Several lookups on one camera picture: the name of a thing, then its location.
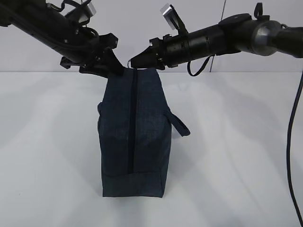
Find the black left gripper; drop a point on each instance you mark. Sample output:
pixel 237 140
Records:
pixel 96 56

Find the navy blue fabric bag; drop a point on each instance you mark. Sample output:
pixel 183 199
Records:
pixel 135 131

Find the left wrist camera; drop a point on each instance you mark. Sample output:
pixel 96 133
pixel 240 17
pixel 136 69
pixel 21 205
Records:
pixel 82 12

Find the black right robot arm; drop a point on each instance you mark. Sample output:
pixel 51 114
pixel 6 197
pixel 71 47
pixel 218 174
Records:
pixel 256 34

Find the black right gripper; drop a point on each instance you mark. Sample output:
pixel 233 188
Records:
pixel 171 51

